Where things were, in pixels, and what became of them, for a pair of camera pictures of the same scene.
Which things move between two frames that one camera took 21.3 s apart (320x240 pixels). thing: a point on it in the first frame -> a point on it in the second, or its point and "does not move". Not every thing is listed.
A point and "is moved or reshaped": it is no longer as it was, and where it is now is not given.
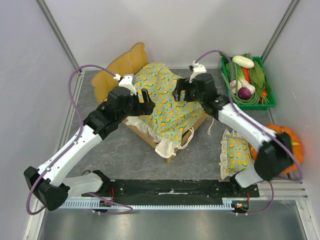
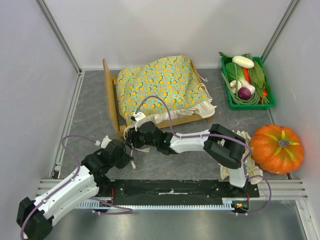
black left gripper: (146, 108) -> (126, 160)
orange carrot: (247, 75) does not move
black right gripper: (186, 91) -> (132, 137)
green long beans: (254, 99) does not move
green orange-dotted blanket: (171, 118) is moved or reshaped
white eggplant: (243, 61) does not move
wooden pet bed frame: (107, 79) -> (118, 121)
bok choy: (234, 71) does not move
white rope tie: (209, 131) is moved or reshaped
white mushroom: (233, 84) does not move
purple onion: (244, 93) does not move
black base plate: (176, 188) does not move
